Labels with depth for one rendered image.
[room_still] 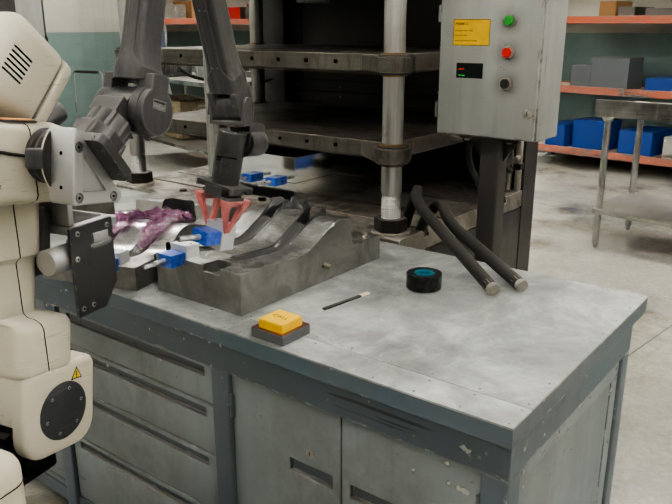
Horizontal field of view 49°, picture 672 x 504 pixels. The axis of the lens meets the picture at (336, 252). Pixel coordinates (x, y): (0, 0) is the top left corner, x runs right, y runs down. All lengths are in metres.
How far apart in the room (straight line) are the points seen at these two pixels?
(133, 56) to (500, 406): 0.80
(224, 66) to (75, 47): 8.02
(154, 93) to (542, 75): 1.13
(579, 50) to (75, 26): 5.69
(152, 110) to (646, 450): 2.07
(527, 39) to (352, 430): 1.12
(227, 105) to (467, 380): 0.68
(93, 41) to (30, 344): 8.33
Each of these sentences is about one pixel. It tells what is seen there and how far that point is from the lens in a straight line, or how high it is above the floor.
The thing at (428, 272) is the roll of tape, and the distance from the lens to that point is 1.68.
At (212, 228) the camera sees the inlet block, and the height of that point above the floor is 0.97.
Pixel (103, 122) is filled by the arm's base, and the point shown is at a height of 1.23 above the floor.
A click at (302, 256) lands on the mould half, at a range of 1.62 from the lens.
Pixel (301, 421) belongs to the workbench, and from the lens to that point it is 1.49.
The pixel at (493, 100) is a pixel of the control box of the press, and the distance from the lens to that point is 2.07.
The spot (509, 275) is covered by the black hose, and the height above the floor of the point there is 0.83.
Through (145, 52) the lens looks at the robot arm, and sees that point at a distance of 1.24.
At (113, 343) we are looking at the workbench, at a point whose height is 0.62.
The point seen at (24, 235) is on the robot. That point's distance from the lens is 1.30.
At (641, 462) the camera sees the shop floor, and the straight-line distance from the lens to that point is 2.69.
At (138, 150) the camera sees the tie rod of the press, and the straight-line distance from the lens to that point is 2.90.
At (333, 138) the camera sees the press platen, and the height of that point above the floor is 1.03.
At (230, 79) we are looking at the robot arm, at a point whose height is 1.27.
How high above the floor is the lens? 1.37
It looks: 17 degrees down
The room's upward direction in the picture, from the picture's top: straight up
